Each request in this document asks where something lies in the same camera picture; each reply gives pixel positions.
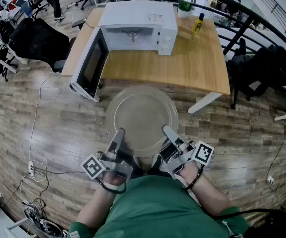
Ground person's black trousers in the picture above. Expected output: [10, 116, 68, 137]
[131, 157, 173, 178]

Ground blue office chair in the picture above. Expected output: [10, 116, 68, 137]
[16, 0, 48, 18]

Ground clear glass turntable plate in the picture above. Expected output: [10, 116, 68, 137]
[105, 84, 179, 158]

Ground white microwave oven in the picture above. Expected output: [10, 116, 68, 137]
[69, 0, 178, 103]

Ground black floor device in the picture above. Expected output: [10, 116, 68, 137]
[23, 203, 64, 238]

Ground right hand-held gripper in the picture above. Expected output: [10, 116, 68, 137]
[152, 125, 215, 180]

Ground person's right forearm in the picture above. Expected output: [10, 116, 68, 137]
[182, 175, 229, 217]

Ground black office chair with jacket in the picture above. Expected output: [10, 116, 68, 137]
[226, 37, 286, 109]

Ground white power strip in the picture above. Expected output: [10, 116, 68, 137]
[28, 160, 36, 178]

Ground white table leg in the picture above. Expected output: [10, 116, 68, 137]
[187, 92, 224, 114]

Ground yellow oil bottle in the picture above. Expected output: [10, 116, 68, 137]
[191, 12, 205, 33]

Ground black floor cable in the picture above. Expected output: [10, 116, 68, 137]
[35, 169, 86, 175]

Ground small wooden box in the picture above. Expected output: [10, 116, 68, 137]
[177, 25, 196, 41]

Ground black microwave power cable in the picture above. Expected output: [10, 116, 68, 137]
[84, 18, 99, 30]

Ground person's left forearm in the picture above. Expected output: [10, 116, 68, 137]
[76, 184, 124, 232]

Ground person's left hand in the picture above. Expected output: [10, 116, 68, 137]
[102, 169, 127, 187]

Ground black mesh office chair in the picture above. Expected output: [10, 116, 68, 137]
[8, 17, 86, 73]

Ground potted green plant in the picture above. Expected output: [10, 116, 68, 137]
[177, 0, 195, 19]

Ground black bag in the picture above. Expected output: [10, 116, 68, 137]
[244, 208, 286, 238]

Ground person's green shirt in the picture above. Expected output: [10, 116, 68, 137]
[67, 175, 250, 238]

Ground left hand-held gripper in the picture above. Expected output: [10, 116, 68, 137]
[80, 127, 141, 183]

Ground person's right hand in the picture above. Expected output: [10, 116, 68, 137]
[177, 159, 201, 186]

